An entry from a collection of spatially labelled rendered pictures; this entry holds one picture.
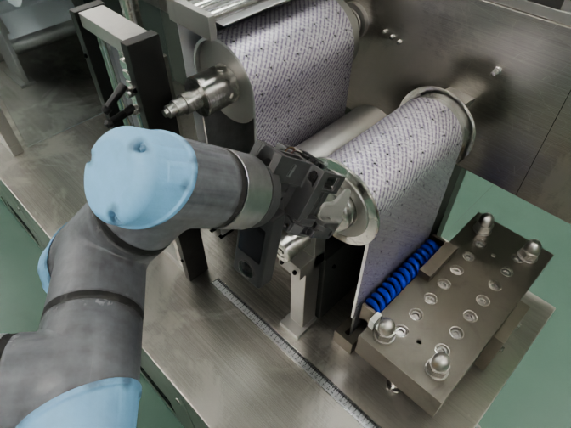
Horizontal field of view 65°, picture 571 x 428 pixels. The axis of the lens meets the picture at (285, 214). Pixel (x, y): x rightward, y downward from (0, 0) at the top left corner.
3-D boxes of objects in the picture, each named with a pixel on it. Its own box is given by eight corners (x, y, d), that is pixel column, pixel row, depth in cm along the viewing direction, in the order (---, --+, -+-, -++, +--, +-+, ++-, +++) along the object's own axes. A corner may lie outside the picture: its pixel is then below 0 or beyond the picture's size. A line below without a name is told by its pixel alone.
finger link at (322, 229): (347, 229, 56) (309, 226, 49) (341, 240, 57) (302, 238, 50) (320, 210, 59) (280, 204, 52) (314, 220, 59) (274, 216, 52)
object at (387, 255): (350, 317, 82) (363, 255, 69) (423, 245, 94) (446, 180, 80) (353, 318, 82) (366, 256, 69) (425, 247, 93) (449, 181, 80)
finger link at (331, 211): (373, 198, 60) (339, 189, 53) (351, 235, 61) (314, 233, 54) (355, 186, 62) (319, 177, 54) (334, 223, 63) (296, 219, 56)
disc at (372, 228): (287, 184, 73) (325, 139, 60) (289, 183, 73) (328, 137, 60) (345, 256, 72) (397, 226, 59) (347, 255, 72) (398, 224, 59)
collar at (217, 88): (187, 107, 73) (181, 70, 69) (216, 92, 76) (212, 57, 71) (212, 123, 70) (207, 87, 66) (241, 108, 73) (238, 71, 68)
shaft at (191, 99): (160, 118, 68) (155, 99, 66) (192, 102, 71) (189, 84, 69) (172, 127, 67) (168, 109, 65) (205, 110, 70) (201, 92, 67)
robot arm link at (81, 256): (11, 335, 36) (82, 266, 31) (40, 231, 44) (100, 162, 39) (103, 357, 41) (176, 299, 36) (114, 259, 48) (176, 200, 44)
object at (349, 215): (301, 188, 67) (334, 186, 61) (309, 182, 68) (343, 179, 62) (321, 231, 69) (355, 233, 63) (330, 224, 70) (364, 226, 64)
